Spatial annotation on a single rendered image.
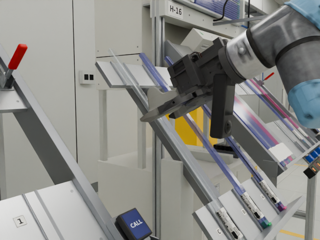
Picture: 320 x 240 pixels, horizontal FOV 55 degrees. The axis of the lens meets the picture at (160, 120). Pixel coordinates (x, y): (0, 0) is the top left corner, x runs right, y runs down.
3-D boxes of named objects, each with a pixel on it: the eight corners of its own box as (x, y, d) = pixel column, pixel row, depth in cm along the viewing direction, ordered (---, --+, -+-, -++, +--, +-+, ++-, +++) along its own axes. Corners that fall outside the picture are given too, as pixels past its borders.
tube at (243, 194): (266, 226, 64) (272, 223, 63) (264, 229, 63) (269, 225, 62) (142, 55, 81) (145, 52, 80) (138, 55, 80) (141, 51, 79)
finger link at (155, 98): (132, 99, 62) (173, 79, 60) (143, 125, 61) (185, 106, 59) (126, 96, 59) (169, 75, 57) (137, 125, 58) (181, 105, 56)
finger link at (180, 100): (161, 108, 60) (201, 89, 58) (165, 116, 60) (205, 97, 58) (154, 105, 56) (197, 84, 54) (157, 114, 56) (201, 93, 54)
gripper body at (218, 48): (185, 72, 64) (234, 39, 57) (201, 109, 62) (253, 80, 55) (163, 70, 58) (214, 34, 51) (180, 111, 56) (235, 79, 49)
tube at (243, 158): (282, 210, 73) (285, 207, 72) (280, 212, 72) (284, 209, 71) (166, 59, 90) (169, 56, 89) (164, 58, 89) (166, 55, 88)
